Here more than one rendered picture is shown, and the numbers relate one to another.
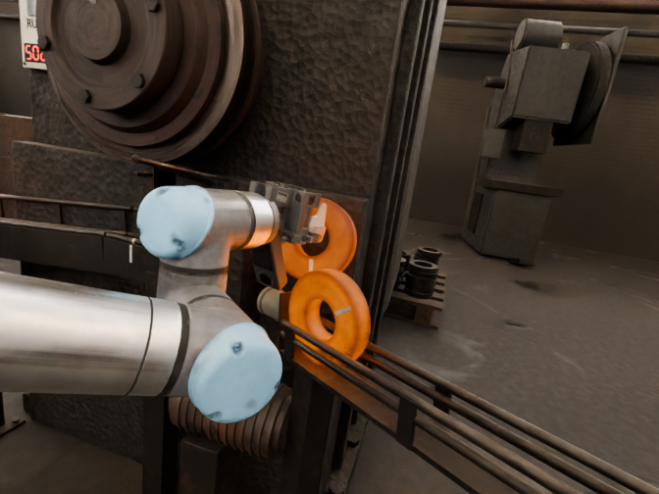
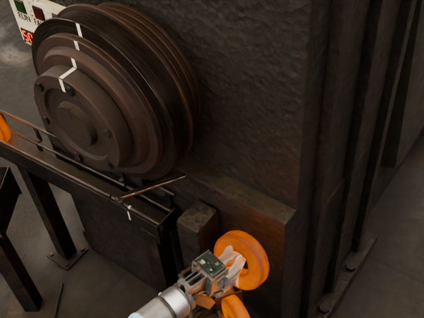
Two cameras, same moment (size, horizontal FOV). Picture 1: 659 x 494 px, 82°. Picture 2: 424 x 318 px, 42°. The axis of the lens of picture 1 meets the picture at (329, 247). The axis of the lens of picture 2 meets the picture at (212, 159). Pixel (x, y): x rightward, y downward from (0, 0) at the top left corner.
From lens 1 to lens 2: 1.05 m
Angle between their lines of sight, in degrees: 38
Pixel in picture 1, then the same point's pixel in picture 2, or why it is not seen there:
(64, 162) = not seen: hidden behind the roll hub
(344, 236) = (257, 270)
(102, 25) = (79, 131)
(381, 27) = (291, 105)
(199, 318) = not seen: outside the picture
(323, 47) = (245, 102)
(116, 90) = (96, 161)
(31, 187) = not seen: hidden behind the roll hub
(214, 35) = (151, 133)
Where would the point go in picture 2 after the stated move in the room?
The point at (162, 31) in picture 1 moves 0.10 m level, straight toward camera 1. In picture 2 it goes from (116, 147) to (113, 180)
